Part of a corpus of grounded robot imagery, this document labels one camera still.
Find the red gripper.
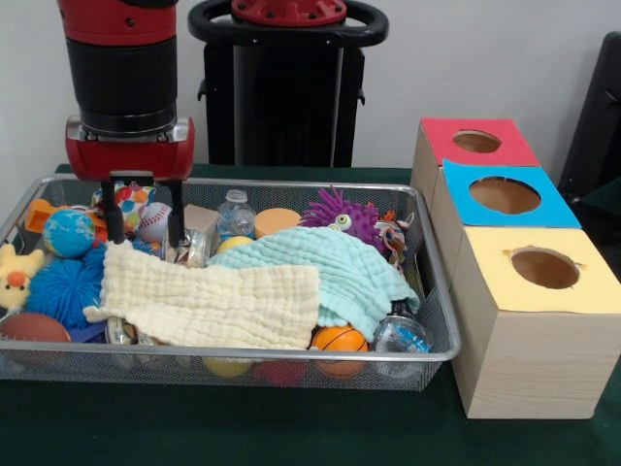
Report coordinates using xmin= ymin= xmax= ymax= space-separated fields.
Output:
xmin=65 ymin=118 xmax=196 ymax=245

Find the cream waffle cloth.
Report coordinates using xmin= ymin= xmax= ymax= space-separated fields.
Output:
xmin=82 ymin=241 xmax=321 ymax=350

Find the mint waffle cloth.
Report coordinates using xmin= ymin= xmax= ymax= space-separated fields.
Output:
xmin=207 ymin=226 xmax=421 ymax=344

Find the silver mesh bin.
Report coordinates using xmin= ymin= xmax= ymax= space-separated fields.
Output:
xmin=0 ymin=173 xmax=462 ymax=393

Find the wooden box with three holes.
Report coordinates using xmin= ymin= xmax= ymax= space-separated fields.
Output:
xmin=409 ymin=116 xmax=621 ymax=420

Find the white toy baseball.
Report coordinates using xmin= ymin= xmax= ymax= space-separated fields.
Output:
xmin=138 ymin=201 xmax=174 ymax=243

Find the polka dot fabric toy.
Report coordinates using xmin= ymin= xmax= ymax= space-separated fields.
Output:
xmin=91 ymin=182 xmax=156 ymax=233

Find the blue green globe ball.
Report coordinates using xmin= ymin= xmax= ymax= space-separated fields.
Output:
xmin=42 ymin=208 xmax=97 ymax=258

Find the blue spiky ball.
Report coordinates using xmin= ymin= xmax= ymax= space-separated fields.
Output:
xmin=24 ymin=242 xmax=108 ymax=329

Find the yellow duck plush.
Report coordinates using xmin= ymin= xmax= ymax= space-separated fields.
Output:
xmin=0 ymin=243 xmax=46 ymax=312

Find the brown toy football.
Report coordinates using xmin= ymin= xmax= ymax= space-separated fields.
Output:
xmin=0 ymin=312 xmax=73 ymax=344

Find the purple spiky monster toy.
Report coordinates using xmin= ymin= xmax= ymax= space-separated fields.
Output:
xmin=300 ymin=186 xmax=382 ymax=253

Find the orange toy basketball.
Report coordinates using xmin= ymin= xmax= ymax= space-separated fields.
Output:
xmin=310 ymin=324 xmax=371 ymax=380

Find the dark green tablecloth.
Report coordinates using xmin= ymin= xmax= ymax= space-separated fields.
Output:
xmin=579 ymin=177 xmax=621 ymax=210
xmin=0 ymin=163 xmax=621 ymax=466

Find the black panel on stand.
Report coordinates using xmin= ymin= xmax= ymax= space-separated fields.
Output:
xmin=557 ymin=31 xmax=621 ymax=205

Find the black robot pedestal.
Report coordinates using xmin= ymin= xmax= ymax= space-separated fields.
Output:
xmin=187 ymin=0 xmax=389 ymax=169

